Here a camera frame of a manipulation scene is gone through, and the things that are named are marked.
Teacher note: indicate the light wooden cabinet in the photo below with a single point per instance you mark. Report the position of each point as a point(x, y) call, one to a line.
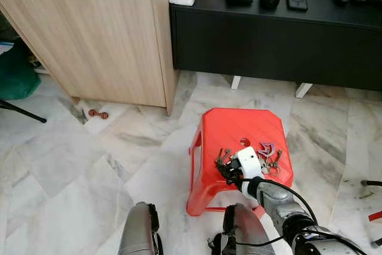
point(95, 34)

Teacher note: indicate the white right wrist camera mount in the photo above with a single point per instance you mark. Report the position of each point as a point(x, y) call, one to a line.
point(249, 160)

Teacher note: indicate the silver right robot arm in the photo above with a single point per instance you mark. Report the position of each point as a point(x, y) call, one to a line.
point(280, 204)

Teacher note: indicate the black tripod leg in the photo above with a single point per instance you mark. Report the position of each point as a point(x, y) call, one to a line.
point(24, 111)

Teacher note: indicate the silver right robot leg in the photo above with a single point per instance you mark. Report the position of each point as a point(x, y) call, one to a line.
point(245, 234)

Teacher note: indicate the small red dumbbell toy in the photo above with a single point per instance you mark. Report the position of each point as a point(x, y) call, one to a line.
point(98, 114)

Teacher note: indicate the black sideboard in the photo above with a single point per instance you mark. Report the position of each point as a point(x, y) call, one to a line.
point(274, 46)

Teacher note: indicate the red plastic stool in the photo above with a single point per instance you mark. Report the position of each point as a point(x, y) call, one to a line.
point(230, 129)

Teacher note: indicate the green bag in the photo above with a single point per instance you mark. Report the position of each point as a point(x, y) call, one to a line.
point(17, 76)

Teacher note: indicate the key bunch with purple tag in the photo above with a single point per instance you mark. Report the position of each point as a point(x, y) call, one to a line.
point(268, 152)

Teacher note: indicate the red flat bar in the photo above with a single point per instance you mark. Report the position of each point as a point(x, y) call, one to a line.
point(376, 215)

